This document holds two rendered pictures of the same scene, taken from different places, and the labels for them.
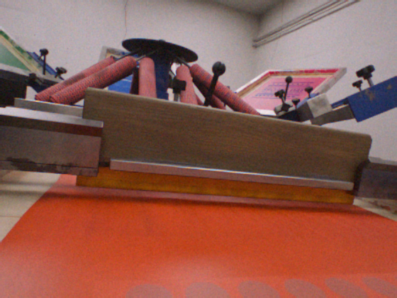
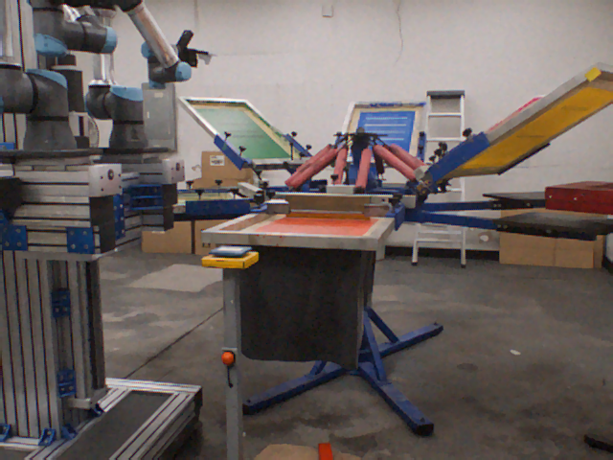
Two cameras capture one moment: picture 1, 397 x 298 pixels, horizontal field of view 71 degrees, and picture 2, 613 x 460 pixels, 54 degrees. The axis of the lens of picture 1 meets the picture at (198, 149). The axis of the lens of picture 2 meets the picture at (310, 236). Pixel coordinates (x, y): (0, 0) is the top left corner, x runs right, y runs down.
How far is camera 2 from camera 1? 2.22 m
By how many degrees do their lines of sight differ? 32
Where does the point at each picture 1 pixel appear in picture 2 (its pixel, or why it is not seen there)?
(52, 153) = (280, 209)
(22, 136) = (274, 206)
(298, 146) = (342, 202)
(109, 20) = (378, 34)
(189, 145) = (309, 205)
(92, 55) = (361, 87)
